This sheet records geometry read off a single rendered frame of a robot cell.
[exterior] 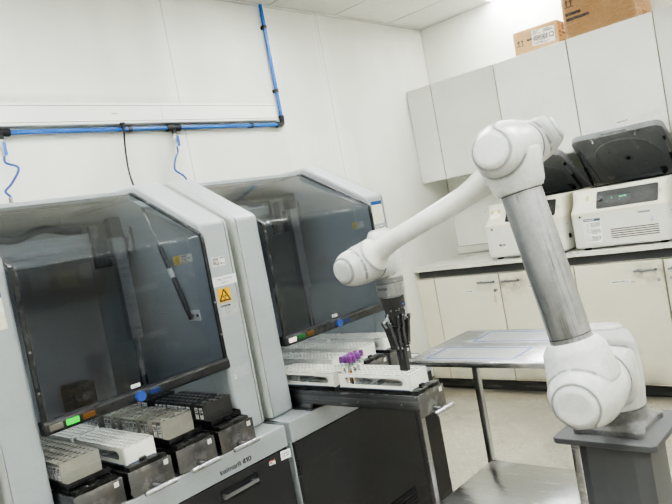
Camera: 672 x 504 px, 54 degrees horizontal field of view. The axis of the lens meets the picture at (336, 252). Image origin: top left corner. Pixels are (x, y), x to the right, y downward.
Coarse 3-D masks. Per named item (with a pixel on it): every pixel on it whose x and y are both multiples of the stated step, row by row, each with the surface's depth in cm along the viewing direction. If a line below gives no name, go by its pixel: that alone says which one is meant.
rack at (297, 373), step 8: (288, 368) 242; (296, 368) 239; (304, 368) 237; (312, 368) 234; (320, 368) 232; (328, 368) 230; (336, 368) 227; (288, 376) 245; (296, 376) 243; (304, 376) 240; (312, 376) 239; (320, 376) 240; (328, 376) 224; (336, 376) 223; (304, 384) 232; (312, 384) 229; (320, 384) 227; (328, 384) 224; (336, 384) 223
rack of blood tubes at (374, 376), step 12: (360, 372) 216; (372, 372) 212; (384, 372) 209; (396, 372) 207; (408, 372) 205; (420, 372) 205; (348, 384) 218; (360, 384) 215; (372, 384) 218; (384, 384) 217; (396, 384) 214; (408, 384) 201
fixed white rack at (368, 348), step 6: (324, 342) 279; (330, 342) 277; (336, 342) 275; (342, 342) 272; (348, 342) 270; (354, 342) 267; (360, 342) 265; (366, 342) 264; (372, 342) 260; (306, 348) 273; (312, 348) 271; (318, 348) 269; (324, 348) 266; (330, 348) 264; (336, 348) 262; (342, 348) 260; (348, 348) 258; (354, 348) 255; (360, 348) 255; (366, 348) 257; (372, 348) 260; (366, 354) 257; (372, 354) 259
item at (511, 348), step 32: (448, 352) 239; (480, 352) 231; (512, 352) 222; (480, 384) 270; (416, 416) 239; (480, 416) 271; (576, 448) 200; (480, 480) 254; (512, 480) 249; (544, 480) 244; (576, 480) 239
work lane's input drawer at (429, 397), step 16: (432, 384) 204; (304, 400) 231; (320, 400) 226; (336, 400) 220; (352, 400) 215; (368, 400) 211; (384, 400) 206; (400, 400) 202; (416, 400) 198; (432, 400) 202
